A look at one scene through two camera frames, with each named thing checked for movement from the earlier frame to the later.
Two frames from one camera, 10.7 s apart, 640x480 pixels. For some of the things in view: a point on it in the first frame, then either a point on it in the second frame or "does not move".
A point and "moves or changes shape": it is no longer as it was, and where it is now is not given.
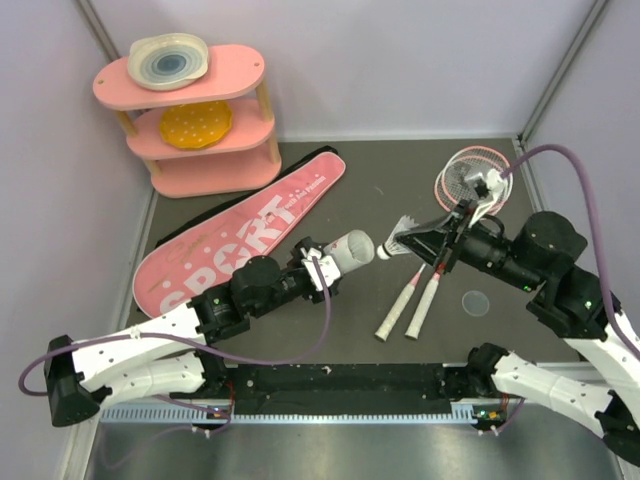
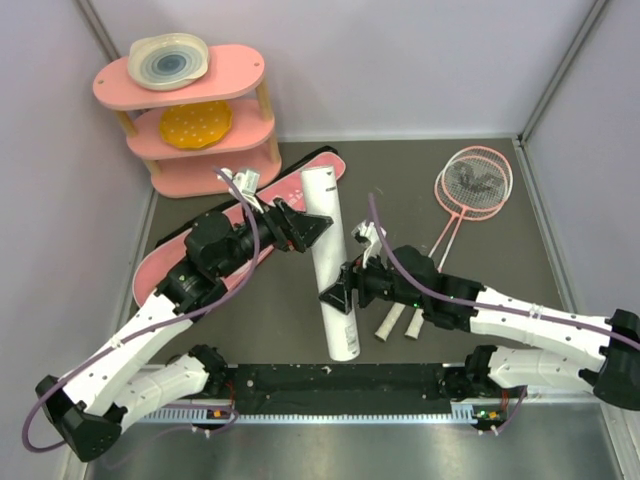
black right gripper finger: [430, 237] → [341, 297]
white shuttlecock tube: [350, 251] moves or changes shape
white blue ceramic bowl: [168, 61] does not move
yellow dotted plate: [196, 125] does not move
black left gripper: [300, 253] → [292, 230]
